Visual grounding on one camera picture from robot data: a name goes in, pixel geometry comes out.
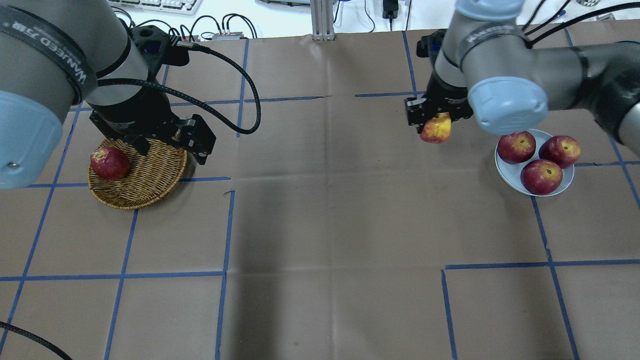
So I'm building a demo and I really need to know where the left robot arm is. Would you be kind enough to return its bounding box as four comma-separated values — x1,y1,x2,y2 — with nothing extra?
0,0,217,190

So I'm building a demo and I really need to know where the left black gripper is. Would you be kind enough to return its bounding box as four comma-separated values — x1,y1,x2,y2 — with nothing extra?
87,25,217,166

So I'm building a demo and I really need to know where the white keyboard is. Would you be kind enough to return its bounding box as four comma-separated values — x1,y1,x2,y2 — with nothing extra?
107,0,205,16

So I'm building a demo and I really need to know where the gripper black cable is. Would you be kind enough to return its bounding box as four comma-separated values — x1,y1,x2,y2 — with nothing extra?
95,40,263,137
0,322,74,360

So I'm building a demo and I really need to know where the red apple on plate far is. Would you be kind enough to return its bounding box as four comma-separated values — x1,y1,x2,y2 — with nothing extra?
538,136,582,169

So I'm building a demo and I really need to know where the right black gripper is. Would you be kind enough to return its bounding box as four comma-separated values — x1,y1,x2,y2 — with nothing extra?
404,29,474,135

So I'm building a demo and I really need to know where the dark red apple in basket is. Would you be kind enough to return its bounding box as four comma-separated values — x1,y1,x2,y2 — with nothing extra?
90,146,131,180

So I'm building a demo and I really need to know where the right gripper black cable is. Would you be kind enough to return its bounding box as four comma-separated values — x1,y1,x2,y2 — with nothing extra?
0,322,74,360

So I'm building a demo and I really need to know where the yellow-red apple from basket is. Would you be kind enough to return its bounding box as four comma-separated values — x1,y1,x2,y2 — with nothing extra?
419,112,452,144

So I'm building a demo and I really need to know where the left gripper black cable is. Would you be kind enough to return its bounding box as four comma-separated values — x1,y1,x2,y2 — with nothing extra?
95,40,263,137

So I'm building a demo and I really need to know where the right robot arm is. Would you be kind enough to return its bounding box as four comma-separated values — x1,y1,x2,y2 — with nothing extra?
404,0,640,154

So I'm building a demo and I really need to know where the red apple on plate left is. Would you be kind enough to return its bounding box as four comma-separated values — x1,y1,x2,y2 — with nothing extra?
496,131,537,164

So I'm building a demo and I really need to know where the aluminium frame post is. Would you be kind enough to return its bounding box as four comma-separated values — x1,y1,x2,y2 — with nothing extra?
310,0,336,41

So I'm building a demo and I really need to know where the light blue plate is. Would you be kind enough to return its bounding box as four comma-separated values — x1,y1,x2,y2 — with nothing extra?
494,129,582,197

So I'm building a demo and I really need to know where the woven wicker basket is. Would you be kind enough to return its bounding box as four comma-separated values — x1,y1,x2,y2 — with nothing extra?
87,139,189,210

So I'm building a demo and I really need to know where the red apple on plate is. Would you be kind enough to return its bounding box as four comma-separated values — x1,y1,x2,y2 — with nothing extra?
496,131,537,164
538,136,582,169
519,159,563,196

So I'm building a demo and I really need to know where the red apple on plate near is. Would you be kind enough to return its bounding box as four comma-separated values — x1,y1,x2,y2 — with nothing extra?
519,159,563,196

